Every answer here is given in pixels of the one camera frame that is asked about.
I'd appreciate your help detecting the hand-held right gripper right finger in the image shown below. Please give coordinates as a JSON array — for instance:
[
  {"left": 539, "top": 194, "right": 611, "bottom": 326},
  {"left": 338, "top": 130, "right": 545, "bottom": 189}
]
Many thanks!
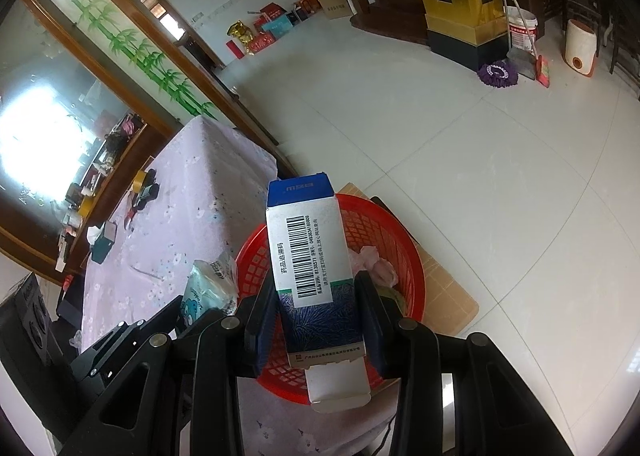
[{"left": 354, "top": 270, "right": 573, "bottom": 456}]

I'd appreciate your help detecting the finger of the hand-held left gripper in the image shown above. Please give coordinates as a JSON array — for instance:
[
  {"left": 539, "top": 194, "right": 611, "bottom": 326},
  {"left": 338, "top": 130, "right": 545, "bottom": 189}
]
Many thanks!
[
  {"left": 172, "top": 308, "right": 223, "bottom": 341},
  {"left": 100, "top": 295, "right": 183, "bottom": 352}
]

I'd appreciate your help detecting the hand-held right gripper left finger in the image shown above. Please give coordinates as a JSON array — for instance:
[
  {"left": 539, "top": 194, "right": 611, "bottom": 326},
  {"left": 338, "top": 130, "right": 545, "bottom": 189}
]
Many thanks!
[{"left": 55, "top": 281, "right": 278, "bottom": 456}]

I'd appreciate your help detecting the teal pocket tissue pack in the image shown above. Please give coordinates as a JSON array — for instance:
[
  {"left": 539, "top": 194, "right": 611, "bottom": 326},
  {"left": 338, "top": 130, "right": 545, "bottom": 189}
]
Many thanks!
[{"left": 179, "top": 259, "right": 240, "bottom": 329}]

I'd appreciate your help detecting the blue medicine box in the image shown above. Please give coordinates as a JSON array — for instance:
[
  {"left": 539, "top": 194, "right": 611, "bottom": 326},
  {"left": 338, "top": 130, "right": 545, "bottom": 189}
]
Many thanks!
[{"left": 263, "top": 172, "right": 372, "bottom": 416}]

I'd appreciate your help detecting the red plastic basket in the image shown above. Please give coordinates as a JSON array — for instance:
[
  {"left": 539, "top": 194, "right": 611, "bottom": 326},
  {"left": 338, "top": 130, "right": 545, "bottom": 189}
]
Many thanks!
[{"left": 235, "top": 193, "right": 427, "bottom": 404}]

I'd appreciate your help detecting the black bag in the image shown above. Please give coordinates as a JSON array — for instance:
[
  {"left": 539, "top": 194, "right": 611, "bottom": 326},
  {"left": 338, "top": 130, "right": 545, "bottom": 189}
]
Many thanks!
[{"left": 55, "top": 281, "right": 86, "bottom": 324}]

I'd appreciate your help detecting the pink plastic bag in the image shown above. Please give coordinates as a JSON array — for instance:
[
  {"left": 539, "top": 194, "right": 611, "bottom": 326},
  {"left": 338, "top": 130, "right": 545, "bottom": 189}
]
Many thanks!
[{"left": 350, "top": 246, "right": 398, "bottom": 287}]

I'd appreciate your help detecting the flat cardboard sheet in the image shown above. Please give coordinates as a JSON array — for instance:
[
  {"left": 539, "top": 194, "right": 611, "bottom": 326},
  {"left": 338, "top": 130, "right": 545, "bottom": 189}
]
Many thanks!
[{"left": 345, "top": 181, "right": 480, "bottom": 337}]

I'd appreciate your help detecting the teal tissue box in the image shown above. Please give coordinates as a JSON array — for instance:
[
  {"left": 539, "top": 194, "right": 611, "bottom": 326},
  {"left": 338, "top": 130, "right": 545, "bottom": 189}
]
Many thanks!
[{"left": 86, "top": 221, "right": 118, "bottom": 264}]

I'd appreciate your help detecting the black oblong item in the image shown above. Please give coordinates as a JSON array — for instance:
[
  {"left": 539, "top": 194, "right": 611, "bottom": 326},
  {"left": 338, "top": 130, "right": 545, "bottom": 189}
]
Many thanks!
[{"left": 134, "top": 183, "right": 161, "bottom": 209}]

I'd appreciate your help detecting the table with floral cloth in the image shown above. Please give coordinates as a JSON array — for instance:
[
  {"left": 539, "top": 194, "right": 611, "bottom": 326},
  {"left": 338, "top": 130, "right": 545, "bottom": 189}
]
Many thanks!
[{"left": 75, "top": 116, "right": 401, "bottom": 456}]

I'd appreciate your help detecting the wooden sideboard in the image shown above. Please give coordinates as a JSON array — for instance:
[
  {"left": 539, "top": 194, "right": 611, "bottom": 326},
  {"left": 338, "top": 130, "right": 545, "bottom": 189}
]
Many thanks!
[{"left": 55, "top": 123, "right": 181, "bottom": 271}]

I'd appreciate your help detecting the wood framed mirror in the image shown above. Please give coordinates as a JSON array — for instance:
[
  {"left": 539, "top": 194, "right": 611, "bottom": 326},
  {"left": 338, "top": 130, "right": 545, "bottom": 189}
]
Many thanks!
[{"left": 0, "top": 0, "right": 186, "bottom": 281}]

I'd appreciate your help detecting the purple mop head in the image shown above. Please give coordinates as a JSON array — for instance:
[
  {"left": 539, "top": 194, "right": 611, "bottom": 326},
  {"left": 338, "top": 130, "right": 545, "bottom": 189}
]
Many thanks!
[{"left": 477, "top": 60, "right": 519, "bottom": 89}]

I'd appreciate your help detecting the red gift box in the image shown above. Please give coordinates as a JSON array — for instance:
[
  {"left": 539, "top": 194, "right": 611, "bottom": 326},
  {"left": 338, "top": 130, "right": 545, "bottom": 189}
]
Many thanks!
[{"left": 249, "top": 33, "right": 277, "bottom": 54}]

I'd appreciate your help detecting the gold foil bag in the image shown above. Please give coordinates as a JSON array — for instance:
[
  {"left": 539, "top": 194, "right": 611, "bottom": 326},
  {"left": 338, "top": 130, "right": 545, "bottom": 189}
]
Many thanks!
[{"left": 228, "top": 22, "right": 256, "bottom": 54}]

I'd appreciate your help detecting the light blue gift box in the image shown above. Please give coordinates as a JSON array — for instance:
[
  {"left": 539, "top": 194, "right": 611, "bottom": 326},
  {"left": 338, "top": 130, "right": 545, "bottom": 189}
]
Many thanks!
[{"left": 262, "top": 18, "right": 291, "bottom": 39}]

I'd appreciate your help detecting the red hand broom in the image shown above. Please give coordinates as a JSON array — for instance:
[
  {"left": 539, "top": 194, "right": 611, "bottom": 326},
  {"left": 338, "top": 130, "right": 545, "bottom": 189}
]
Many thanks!
[{"left": 534, "top": 54, "right": 552, "bottom": 88}]

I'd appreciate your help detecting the brown cardboard box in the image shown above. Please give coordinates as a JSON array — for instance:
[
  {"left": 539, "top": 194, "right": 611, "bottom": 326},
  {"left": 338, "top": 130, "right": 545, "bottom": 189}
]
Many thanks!
[{"left": 320, "top": 0, "right": 356, "bottom": 19}]

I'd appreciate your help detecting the white bucket red label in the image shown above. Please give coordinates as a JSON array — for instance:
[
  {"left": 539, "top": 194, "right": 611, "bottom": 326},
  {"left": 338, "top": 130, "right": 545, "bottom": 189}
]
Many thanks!
[{"left": 505, "top": 6, "right": 539, "bottom": 54}]

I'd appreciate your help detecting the white cylindrical heater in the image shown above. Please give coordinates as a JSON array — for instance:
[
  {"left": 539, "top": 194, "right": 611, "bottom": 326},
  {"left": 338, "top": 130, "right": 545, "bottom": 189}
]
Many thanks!
[{"left": 565, "top": 19, "right": 598, "bottom": 77}]

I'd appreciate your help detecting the wooden broom stick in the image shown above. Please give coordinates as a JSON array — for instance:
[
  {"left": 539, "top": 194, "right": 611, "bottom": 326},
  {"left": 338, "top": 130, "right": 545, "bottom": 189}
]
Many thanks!
[{"left": 487, "top": 0, "right": 543, "bottom": 61}]

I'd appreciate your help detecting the black cable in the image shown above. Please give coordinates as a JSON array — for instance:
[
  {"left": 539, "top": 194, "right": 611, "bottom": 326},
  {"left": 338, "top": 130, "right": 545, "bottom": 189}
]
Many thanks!
[{"left": 370, "top": 416, "right": 396, "bottom": 456}]

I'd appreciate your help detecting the green bamboo wall decal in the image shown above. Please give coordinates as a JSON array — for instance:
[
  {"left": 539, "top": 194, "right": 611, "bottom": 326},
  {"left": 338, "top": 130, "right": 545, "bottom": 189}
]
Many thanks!
[{"left": 40, "top": 0, "right": 221, "bottom": 121}]

